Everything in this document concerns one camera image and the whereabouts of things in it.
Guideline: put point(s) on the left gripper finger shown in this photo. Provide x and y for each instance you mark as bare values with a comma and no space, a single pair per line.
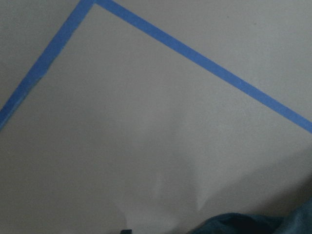
126,232

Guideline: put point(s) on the black printed t-shirt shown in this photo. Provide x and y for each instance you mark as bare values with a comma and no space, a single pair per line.
297,222

